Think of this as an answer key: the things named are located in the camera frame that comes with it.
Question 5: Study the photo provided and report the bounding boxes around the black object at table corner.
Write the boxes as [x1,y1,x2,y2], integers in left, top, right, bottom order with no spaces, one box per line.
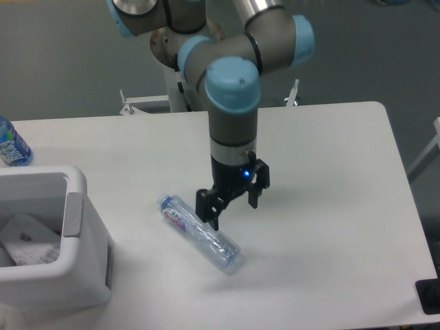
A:
[415,278,439,315]

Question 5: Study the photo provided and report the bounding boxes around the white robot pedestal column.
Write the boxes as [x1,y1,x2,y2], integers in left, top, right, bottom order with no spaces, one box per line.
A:
[150,19,226,111]

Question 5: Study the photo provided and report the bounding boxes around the white pedestal base frame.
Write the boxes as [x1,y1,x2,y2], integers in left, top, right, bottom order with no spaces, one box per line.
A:
[118,78,300,116]

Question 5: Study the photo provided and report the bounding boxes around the blue labelled drink bottle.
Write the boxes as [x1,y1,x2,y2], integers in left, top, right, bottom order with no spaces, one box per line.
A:
[1,116,33,167]

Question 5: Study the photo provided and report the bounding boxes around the clear plastic bag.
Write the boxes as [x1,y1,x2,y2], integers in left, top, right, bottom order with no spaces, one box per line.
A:
[1,212,61,266]

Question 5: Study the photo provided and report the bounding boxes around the black cable on pedestal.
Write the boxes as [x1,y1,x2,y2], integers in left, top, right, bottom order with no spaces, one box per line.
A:
[173,54,193,112]

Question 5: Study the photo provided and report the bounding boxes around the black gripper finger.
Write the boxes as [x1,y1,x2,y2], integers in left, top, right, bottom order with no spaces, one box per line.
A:
[247,159,270,209]
[196,187,237,231]

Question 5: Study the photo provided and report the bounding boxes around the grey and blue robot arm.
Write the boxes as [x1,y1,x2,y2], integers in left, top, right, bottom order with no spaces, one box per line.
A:
[107,1,315,229]

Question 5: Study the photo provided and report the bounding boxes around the white plastic trash can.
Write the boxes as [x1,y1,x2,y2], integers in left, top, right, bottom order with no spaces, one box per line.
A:
[1,166,114,309]

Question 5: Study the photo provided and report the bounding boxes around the white frame at right edge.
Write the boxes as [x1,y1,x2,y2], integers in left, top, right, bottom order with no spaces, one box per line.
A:
[406,117,439,184]

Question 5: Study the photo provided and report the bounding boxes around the clear water bottle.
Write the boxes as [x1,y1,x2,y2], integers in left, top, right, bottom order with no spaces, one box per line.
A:
[157,194,241,271]

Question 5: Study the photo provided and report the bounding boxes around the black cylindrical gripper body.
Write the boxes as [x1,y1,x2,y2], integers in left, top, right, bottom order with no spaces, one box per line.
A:
[211,151,256,201]

